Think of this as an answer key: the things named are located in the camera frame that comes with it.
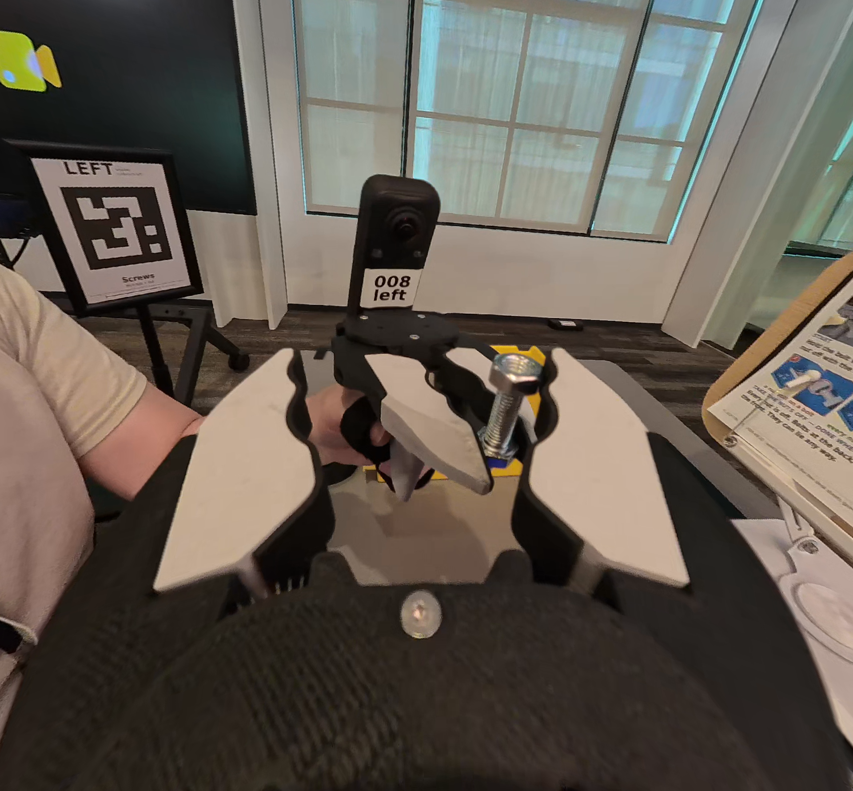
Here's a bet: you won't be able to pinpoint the white document stand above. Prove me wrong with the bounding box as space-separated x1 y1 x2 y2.
726 431 853 679

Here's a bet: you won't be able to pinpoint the wooden backing board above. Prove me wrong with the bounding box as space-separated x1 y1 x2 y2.
703 254 853 419

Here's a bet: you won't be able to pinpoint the framed marker sign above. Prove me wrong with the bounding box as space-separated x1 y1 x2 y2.
3 138 204 317

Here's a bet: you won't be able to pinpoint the steel hex bolt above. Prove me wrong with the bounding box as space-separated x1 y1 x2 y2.
476 386 527 462

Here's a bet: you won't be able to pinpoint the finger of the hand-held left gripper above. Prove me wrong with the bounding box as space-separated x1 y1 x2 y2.
364 354 496 504
433 346 538 455

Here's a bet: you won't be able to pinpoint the person's left hand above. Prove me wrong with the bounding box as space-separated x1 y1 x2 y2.
305 383 394 468

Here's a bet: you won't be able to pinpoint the yellow plastic bin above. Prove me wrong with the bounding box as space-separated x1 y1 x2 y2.
362 343 549 485

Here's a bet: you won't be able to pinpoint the large dark display screen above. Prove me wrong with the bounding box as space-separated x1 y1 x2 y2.
0 0 257 216

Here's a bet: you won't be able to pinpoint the printed instruction sheet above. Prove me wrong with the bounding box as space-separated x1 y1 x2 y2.
708 298 853 532

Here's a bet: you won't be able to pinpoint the person's left forearm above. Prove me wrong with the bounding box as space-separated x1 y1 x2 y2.
79 381 206 500

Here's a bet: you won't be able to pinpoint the black sign stand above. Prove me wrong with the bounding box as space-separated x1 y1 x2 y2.
133 301 251 408

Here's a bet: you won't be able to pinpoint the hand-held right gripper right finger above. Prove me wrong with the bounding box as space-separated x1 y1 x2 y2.
513 347 690 596

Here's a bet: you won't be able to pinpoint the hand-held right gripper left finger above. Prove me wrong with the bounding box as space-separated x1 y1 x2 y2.
153 348 334 595

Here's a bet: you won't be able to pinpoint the white-framed window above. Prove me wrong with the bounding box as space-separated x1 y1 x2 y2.
288 0 787 244

